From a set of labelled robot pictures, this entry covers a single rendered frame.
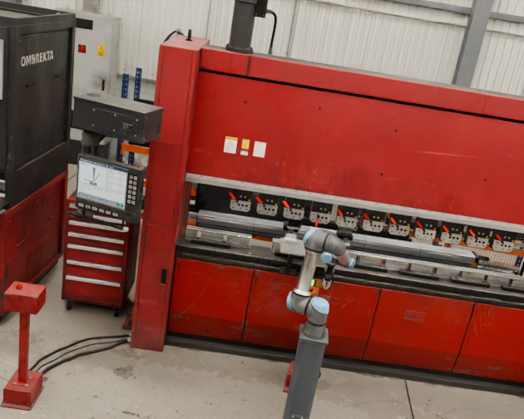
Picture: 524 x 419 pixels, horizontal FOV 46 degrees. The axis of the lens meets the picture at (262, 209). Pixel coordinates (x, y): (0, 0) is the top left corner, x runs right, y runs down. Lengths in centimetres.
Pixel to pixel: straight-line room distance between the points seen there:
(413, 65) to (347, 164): 425
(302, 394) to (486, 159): 211
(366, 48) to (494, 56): 165
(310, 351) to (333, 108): 167
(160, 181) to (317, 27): 463
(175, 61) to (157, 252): 137
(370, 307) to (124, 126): 230
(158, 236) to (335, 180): 134
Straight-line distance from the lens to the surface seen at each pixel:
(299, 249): 455
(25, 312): 408
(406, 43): 859
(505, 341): 528
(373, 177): 457
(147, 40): 880
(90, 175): 404
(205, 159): 450
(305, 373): 405
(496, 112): 465
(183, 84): 419
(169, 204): 442
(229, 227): 496
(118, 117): 387
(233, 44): 442
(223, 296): 478
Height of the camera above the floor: 277
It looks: 20 degrees down
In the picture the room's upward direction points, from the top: 10 degrees clockwise
